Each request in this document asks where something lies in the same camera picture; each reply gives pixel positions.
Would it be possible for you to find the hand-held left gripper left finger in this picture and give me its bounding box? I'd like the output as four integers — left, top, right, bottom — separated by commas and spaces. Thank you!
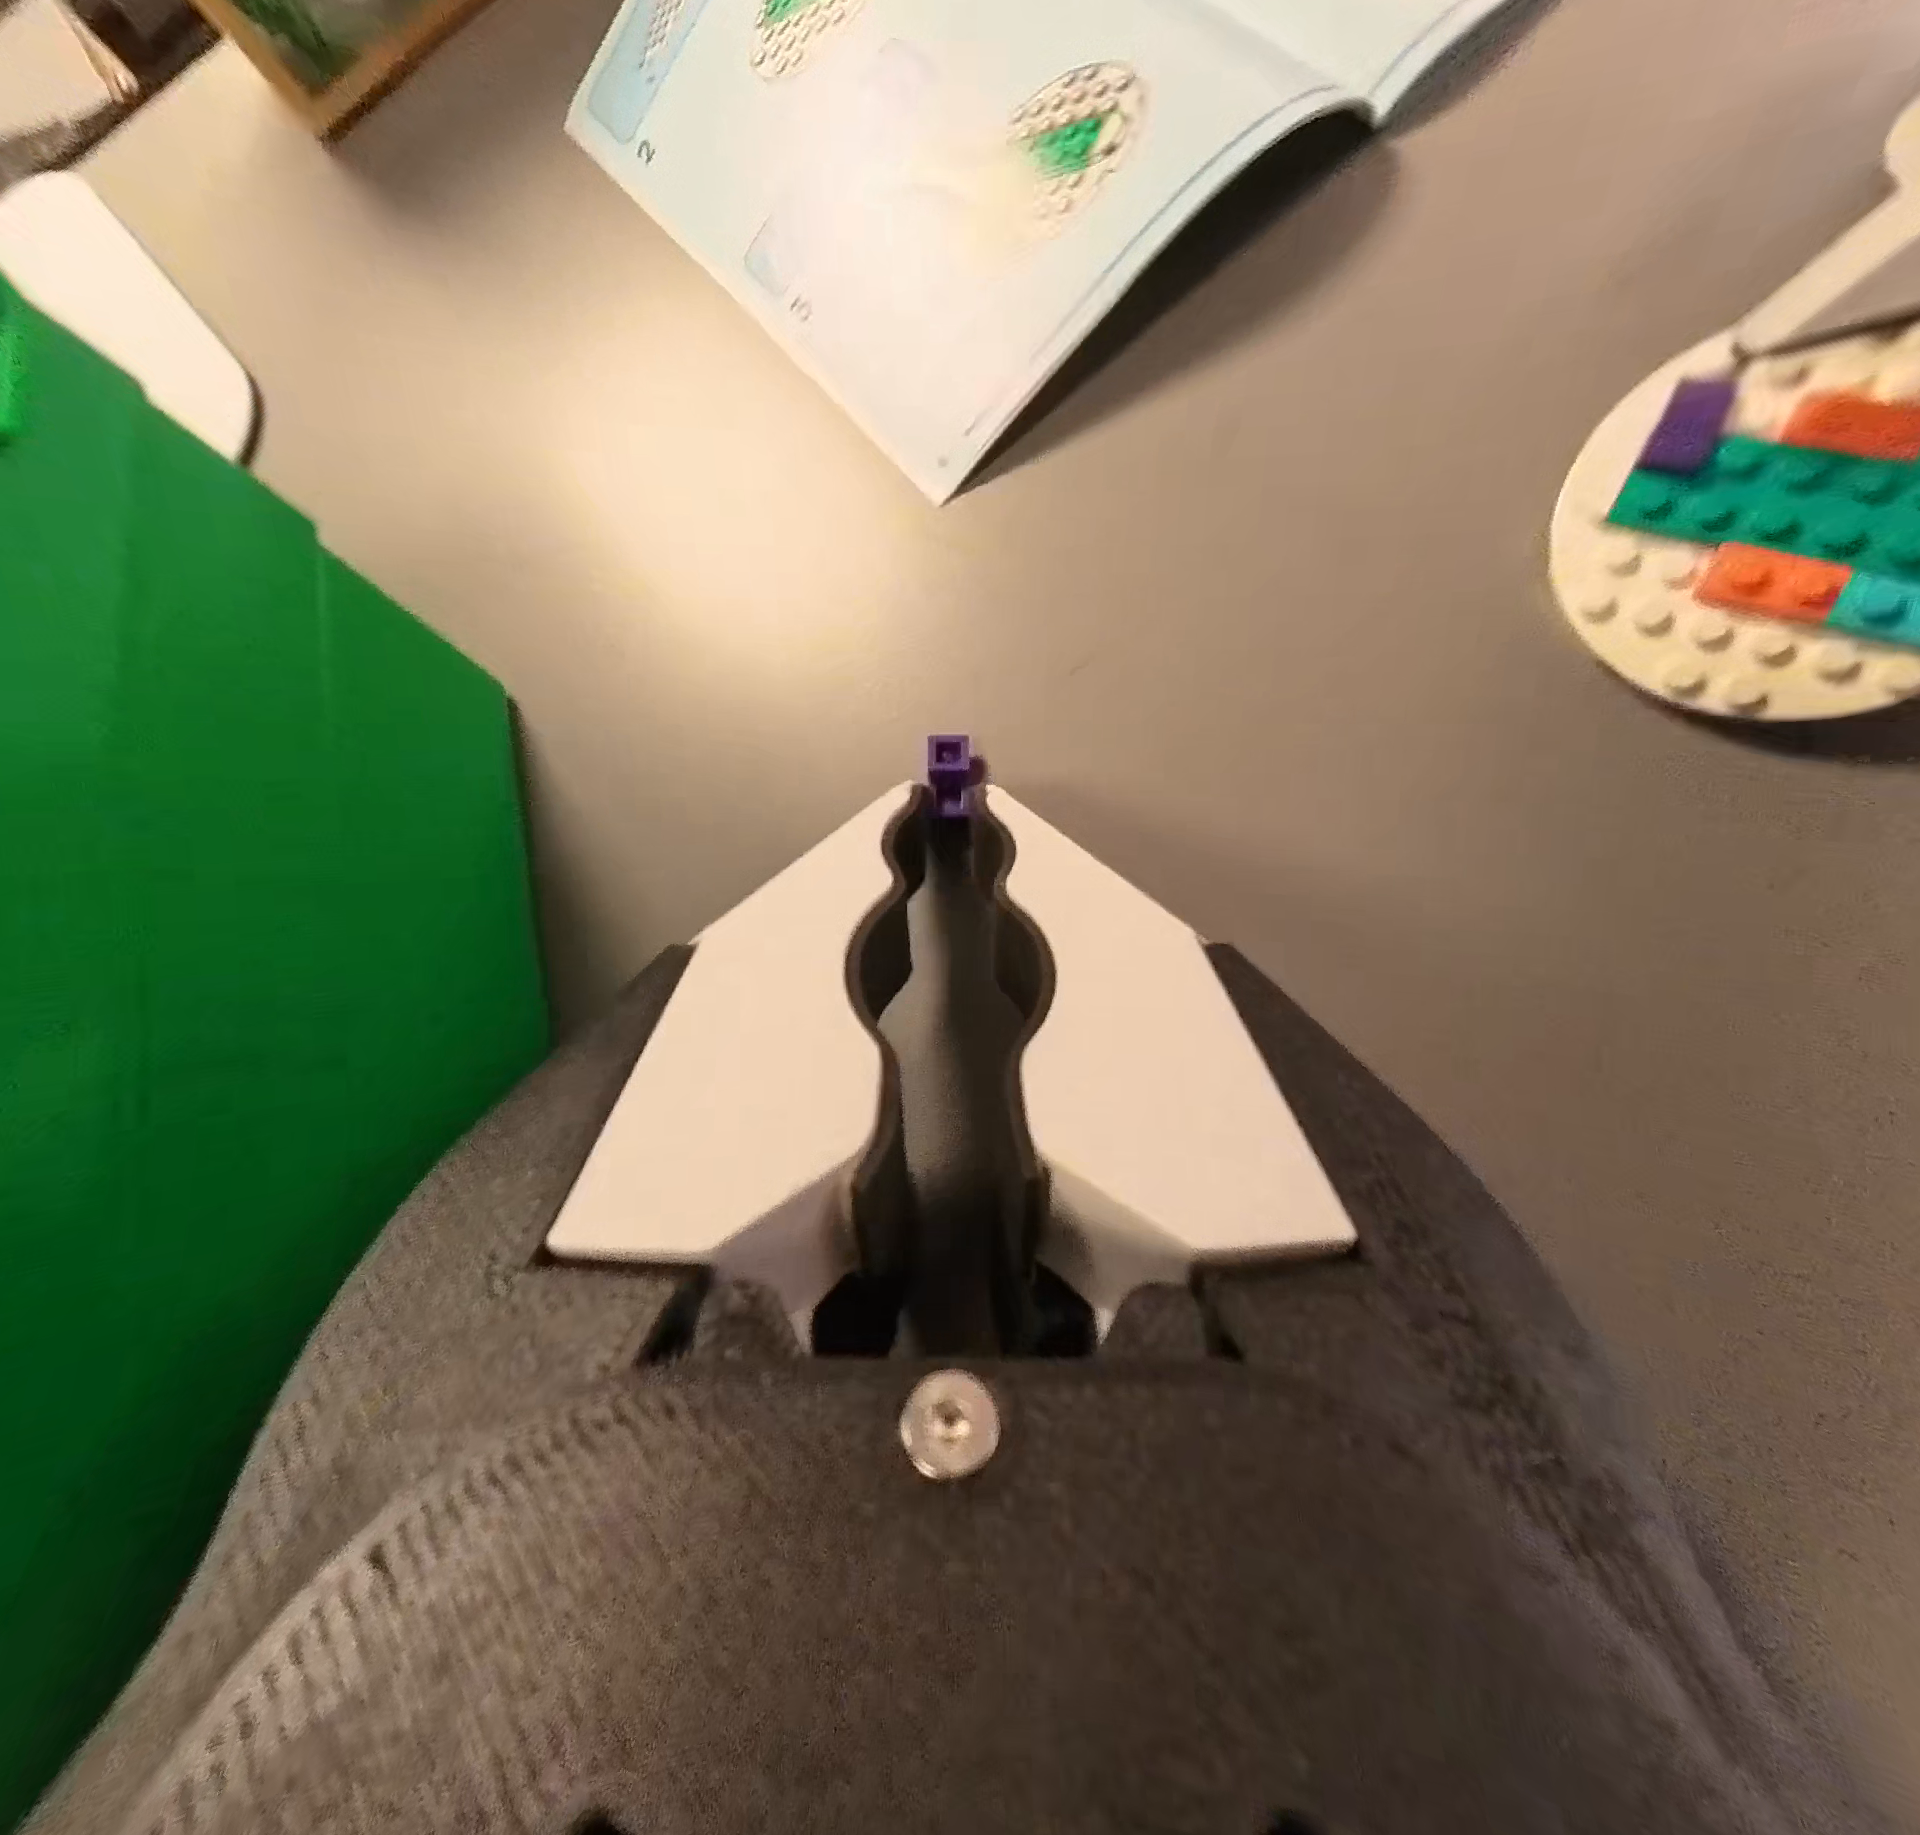
545, 781, 913, 1323

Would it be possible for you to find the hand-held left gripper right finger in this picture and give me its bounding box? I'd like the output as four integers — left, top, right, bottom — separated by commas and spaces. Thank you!
978, 784, 1363, 1329

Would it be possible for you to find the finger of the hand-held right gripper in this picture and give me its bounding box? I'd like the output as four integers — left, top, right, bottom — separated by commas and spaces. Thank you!
1728, 94, 1920, 357

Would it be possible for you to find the round white lego plate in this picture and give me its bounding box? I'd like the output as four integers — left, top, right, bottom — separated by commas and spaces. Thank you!
1548, 338, 1920, 725

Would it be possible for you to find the lego instruction booklet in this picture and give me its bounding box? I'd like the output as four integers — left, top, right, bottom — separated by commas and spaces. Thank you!
567, 0, 1636, 506

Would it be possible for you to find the green plastic bin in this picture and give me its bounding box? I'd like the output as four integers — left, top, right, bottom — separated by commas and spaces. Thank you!
0, 273, 557, 1829

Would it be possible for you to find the white rounded tray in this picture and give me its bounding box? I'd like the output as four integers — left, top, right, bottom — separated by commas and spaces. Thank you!
0, 169, 258, 463

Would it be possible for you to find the wooden framed picture box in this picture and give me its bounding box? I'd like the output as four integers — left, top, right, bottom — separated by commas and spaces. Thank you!
120, 0, 593, 140

